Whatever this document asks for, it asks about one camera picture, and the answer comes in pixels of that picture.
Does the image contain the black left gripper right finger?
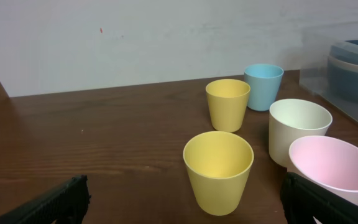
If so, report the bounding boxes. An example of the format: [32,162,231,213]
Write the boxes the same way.
[280,172,358,224]

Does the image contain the beige large bowl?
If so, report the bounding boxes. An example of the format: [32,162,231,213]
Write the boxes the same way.
[328,55,358,72]

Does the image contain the light blue plastic cup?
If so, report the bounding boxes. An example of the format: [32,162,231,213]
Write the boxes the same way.
[244,63,284,111]

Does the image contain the yellow cup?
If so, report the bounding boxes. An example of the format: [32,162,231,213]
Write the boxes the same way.
[206,79,251,133]
[183,131,254,216]

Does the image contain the clear plastic storage bin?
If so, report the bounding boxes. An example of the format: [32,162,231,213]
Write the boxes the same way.
[300,22,358,123]

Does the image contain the white mint plastic cup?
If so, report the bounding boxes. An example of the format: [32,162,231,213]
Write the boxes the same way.
[268,98,333,167]

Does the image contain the pink plastic cup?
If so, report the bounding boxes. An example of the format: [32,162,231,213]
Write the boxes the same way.
[287,136,358,205]

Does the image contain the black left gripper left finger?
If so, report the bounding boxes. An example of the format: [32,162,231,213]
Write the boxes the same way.
[0,175,91,224]

